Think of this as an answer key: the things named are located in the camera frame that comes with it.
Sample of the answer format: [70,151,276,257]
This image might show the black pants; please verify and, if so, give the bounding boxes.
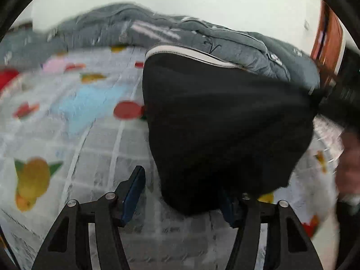
[142,45,321,216]

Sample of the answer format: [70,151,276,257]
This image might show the person's right hand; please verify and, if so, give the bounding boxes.
[336,130,359,197]

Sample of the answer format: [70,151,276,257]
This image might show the brown wooden door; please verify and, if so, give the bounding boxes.
[311,1,345,87]

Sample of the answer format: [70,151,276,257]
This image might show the fruit pattern bed sheet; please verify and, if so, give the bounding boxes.
[0,46,345,270]

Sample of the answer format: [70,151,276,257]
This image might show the red pillow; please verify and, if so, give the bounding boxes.
[0,68,20,91]

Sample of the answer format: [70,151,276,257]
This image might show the grey quilted comforter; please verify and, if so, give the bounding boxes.
[1,3,320,88]

